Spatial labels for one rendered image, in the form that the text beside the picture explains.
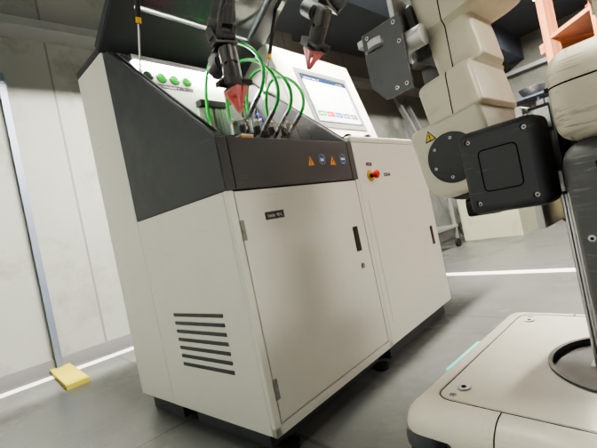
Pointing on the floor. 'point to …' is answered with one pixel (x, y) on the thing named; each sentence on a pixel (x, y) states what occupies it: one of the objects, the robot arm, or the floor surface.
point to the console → (385, 211)
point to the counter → (497, 223)
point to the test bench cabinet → (225, 324)
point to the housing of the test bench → (125, 235)
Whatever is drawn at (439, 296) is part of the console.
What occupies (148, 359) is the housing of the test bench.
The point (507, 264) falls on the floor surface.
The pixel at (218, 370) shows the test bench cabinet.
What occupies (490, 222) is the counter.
